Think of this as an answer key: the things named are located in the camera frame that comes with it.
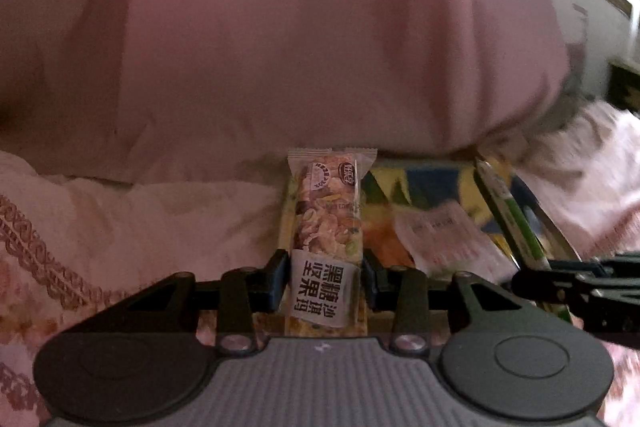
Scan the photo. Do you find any clear nut bar packet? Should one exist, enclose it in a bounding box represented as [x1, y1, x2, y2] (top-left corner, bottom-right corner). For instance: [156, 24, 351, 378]
[286, 148, 378, 339]

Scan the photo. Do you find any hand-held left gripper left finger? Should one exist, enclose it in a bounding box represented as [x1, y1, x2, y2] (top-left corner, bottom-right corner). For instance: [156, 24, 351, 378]
[70, 249, 291, 354]

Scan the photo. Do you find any grey-green cloth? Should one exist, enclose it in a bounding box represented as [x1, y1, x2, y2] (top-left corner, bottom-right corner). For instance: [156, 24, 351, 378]
[525, 82, 603, 135]

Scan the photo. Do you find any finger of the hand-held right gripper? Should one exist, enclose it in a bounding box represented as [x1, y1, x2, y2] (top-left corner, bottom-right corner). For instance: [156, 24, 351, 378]
[511, 268, 640, 349]
[547, 254, 640, 277]

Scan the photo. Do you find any pink plain duvet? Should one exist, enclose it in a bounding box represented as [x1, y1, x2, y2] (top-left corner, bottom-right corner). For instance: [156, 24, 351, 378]
[0, 0, 573, 185]

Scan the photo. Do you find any green stick packet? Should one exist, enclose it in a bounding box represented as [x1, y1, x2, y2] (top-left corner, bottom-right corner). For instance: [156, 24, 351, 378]
[474, 159, 573, 323]

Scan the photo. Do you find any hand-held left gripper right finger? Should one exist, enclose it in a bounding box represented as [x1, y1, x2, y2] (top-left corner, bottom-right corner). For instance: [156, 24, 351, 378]
[361, 251, 571, 354]

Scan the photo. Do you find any dark wooden furniture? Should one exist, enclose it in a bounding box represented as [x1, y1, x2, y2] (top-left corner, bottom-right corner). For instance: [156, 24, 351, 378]
[606, 61, 640, 114]

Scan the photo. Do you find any grey box with yellow-blue lining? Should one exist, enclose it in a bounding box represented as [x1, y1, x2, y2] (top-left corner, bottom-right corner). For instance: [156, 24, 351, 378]
[277, 157, 583, 293]

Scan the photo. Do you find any orange dried fruit packet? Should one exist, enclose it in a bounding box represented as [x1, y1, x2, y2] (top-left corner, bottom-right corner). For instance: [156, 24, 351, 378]
[362, 201, 517, 284]

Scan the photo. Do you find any pink floral blanket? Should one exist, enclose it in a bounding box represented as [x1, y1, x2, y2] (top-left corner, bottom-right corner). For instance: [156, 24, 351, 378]
[0, 99, 640, 427]

